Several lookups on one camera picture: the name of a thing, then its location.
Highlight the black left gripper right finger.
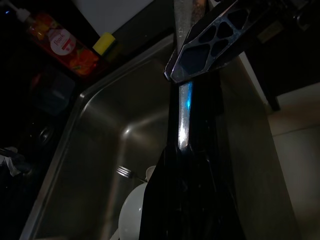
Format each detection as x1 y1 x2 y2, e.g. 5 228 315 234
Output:
185 149 222 240

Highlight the metal fork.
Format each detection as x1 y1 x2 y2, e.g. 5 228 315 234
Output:
116 166 146 181

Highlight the round metal hole cover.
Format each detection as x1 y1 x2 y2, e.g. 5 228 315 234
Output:
36 125 55 144

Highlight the orange peach soap bottle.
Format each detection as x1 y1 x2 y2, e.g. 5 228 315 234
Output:
13 4 107 79

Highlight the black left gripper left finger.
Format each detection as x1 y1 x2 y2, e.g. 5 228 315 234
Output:
144 146 191 240

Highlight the white round dish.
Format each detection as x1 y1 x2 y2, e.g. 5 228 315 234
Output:
118 184 151 240

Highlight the clear plastic container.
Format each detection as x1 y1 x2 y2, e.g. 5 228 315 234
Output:
31 71 77 115

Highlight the white spoon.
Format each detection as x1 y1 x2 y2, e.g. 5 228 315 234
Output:
145 165 158 182

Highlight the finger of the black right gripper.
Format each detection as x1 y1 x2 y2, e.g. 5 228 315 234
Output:
163 0 266 84

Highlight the stainless steel sink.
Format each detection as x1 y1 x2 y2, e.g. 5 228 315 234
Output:
19 32 195 240

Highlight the yellow green sponge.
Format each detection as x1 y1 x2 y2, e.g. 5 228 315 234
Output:
91 31 117 56

